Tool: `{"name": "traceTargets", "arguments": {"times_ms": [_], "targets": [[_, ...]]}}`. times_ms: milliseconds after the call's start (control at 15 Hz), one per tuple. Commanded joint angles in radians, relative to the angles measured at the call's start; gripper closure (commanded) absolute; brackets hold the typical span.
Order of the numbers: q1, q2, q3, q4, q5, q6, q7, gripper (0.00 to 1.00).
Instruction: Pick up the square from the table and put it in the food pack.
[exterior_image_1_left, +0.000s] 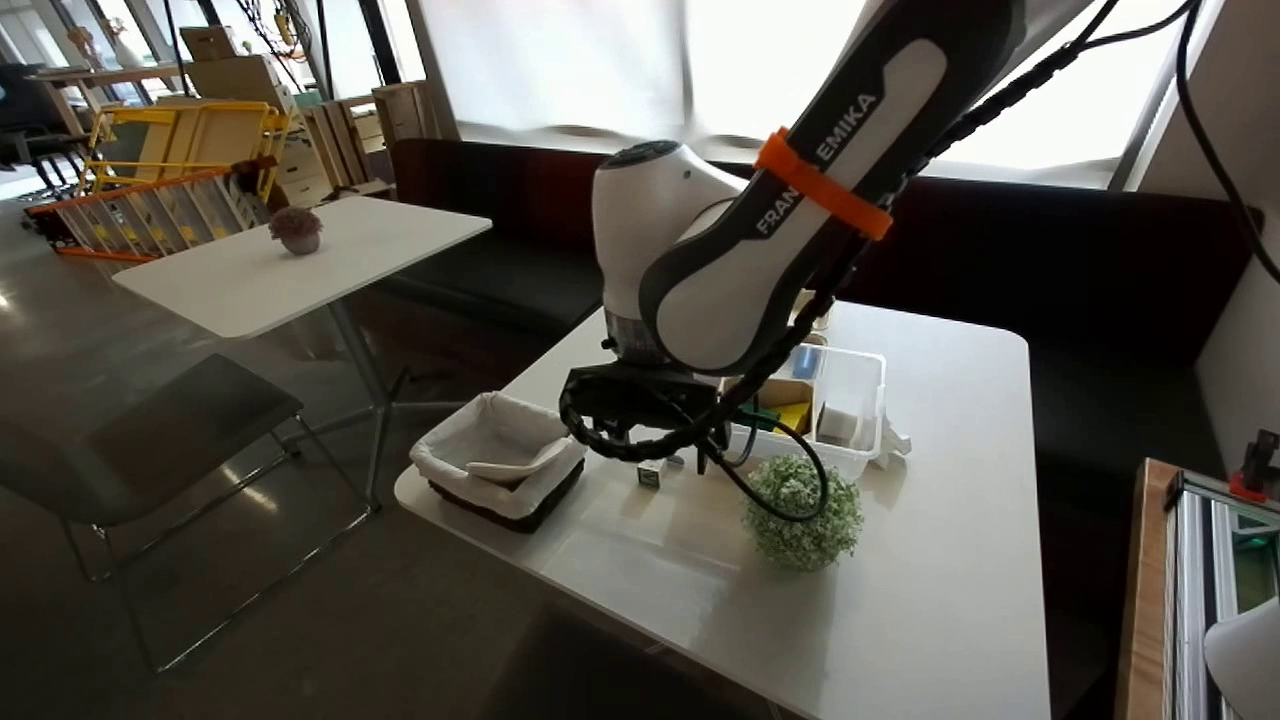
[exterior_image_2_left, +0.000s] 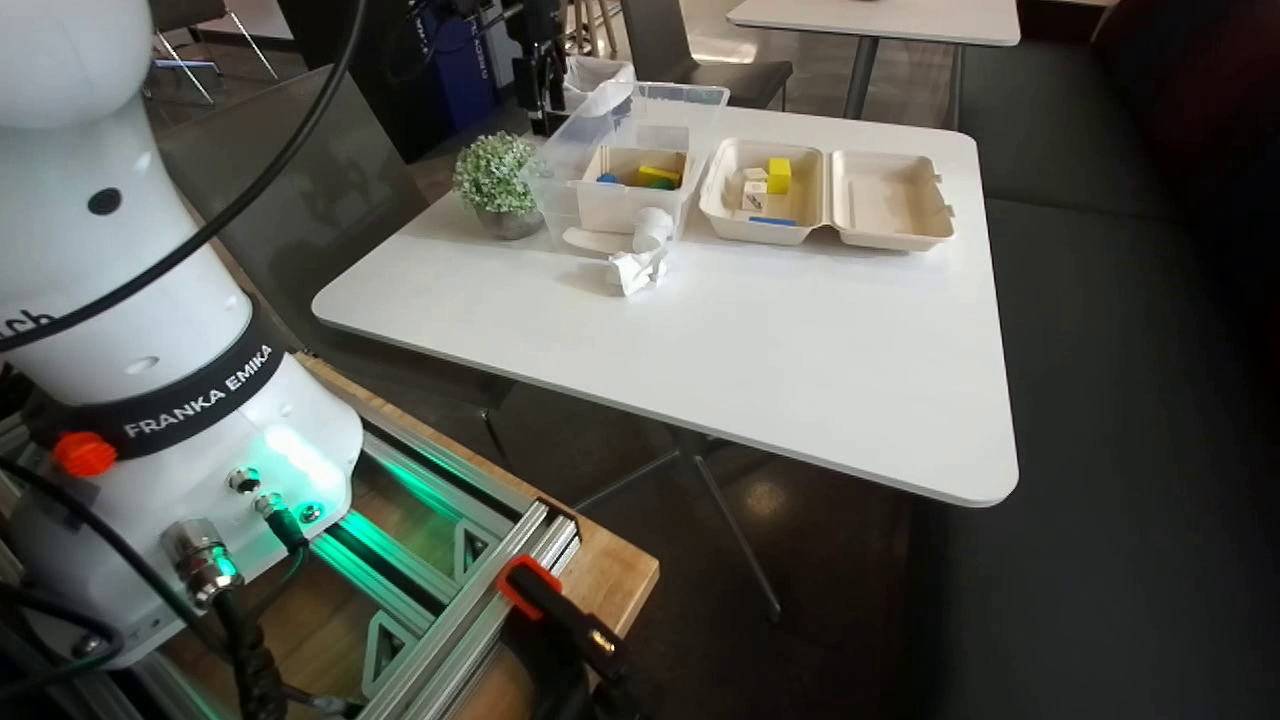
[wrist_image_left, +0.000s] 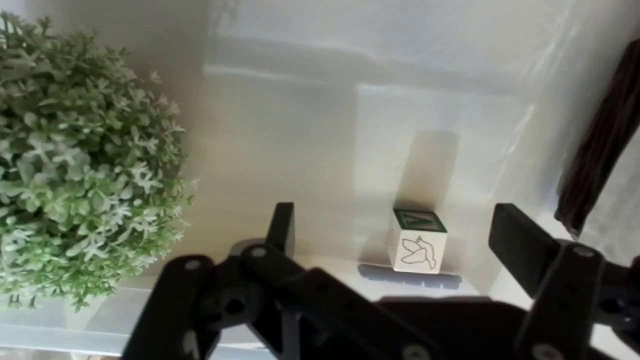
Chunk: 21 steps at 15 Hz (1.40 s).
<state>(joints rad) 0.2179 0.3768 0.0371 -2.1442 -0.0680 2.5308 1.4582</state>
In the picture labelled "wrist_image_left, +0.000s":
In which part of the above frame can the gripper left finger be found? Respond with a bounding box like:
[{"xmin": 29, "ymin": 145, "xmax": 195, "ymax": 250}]
[{"xmin": 121, "ymin": 202, "xmax": 441, "ymax": 360}]

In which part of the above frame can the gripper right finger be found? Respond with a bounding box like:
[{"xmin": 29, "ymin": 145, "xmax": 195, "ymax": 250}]
[{"xmin": 488, "ymin": 203, "xmax": 640, "ymax": 360}]

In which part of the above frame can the white wooden letter block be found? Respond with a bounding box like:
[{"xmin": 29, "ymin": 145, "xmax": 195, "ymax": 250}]
[{"xmin": 386, "ymin": 208, "xmax": 448, "ymax": 275}]

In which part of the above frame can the dark brown wooden piece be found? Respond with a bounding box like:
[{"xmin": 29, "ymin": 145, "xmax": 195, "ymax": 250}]
[{"xmin": 554, "ymin": 38, "xmax": 640, "ymax": 238}]

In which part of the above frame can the artificial green bushy plant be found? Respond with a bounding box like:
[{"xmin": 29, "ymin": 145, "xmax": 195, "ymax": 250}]
[{"xmin": 0, "ymin": 12, "xmax": 197, "ymax": 312}]

